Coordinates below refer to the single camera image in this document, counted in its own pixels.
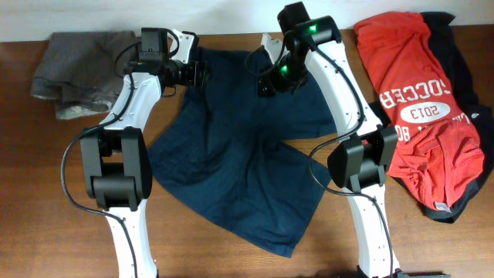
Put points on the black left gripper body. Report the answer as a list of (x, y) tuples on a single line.
[(187, 72)]

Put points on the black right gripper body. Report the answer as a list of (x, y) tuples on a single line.
[(288, 72)]

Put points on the navy blue shorts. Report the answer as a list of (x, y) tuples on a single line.
[(227, 155)]

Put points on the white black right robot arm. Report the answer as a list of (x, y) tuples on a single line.
[(364, 146)]

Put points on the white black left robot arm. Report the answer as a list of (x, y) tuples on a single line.
[(116, 166)]

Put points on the grey folded garment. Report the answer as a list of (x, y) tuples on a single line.
[(78, 72)]

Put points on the red soccer t-shirt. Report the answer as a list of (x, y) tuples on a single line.
[(438, 152)]

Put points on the black garment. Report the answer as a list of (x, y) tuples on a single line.
[(443, 46)]

